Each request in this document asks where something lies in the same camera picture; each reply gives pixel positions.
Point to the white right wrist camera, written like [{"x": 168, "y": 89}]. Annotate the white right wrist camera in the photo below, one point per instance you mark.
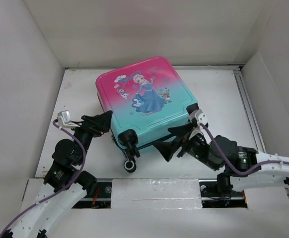
[{"x": 198, "y": 117}]

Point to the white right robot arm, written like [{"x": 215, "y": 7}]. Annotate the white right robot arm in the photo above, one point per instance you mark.
[{"x": 243, "y": 167}]

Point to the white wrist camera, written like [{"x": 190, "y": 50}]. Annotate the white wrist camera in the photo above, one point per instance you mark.
[
  {"x": 198, "y": 117},
  {"x": 63, "y": 118}
]

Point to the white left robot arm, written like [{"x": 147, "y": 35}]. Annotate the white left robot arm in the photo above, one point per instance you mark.
[{"x": 66, "y": 182}]

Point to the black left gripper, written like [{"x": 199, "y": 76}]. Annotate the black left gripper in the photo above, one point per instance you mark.
[{"x": 97, "y": 124}]

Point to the pink teal kids suitcase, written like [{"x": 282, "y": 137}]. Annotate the pink teal kids suitcase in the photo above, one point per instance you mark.
[{"x": 146, "y": 99}]

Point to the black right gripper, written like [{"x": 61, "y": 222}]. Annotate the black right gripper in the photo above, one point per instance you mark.
[{"x": 168, "y": 148}]

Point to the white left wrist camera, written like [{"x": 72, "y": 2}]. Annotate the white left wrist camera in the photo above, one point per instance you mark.
[{"x": 63, "y": 118}]

